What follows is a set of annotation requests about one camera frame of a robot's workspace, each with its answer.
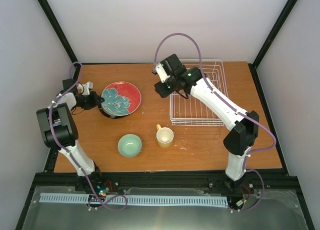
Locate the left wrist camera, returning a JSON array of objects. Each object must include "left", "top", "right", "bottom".
[{"left": 76, "top": 81, "right": 93, "bottom": 96}]

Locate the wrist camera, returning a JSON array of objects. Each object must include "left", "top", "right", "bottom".
[
  {"left": 76, "top": 81, "right": 93, "bottom": 96},
  {"left": 151, "top": 63, "right": 170, "bottom": 83}
]

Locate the right black frame post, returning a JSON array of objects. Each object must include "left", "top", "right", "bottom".
[{"left": 252, "top": 0, "right": 305, "bottom": 65}]

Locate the black frame post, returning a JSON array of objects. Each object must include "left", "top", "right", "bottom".
[
  {"left": 252, "top": 0, "right": 305, "bottom": 65},
  {"left": 31, "top": 0, "right": 79, "bottom": 63}
]

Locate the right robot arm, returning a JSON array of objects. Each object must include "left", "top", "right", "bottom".
[{"left": 152, "top": 54, "right": 259, "bottom": 182}]

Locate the light blue cable duct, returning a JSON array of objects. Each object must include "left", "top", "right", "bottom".
[{"left": 38, "top": 193, "right": 228, "bottom": 207}]

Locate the white wire dish rack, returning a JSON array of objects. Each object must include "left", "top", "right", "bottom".
[{"left": 169, "top": 59, "right": 228, "bottom": 127}]

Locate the red teal flower plate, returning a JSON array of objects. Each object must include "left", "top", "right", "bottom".
[{"left": 100, "top": 81, "right": 142, "bottom": 116}]

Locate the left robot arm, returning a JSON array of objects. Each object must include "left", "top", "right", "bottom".
[{"left": 36, "top": 79, "right": 104, "bottom": 191}]

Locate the left black frame post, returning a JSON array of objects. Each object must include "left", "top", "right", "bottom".
[{"left": 31, "top": 0, "right": 79, "bottom": 63}]

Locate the black rimmed beige plate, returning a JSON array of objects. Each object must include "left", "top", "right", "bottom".
[{"left": 98, "top": 107, "right": 128, "bottom": 119}]

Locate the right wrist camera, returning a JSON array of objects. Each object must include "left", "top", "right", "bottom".
[{"left": 151, "top": 63, "right": 170, "bottom": 83}]

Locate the yellow mug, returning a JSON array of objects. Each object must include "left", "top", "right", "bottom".
[{"left": 156, "top": 124, "right": 174, "bottom": 148}]

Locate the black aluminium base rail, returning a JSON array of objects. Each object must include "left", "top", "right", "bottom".
[{"left": 32, "top": 171, "right": 308, "bottom": 198}]

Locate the mint green bowl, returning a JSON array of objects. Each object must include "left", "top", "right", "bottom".
[{"left": 117, "top": 134, "right": 142, "bottom": 157}]

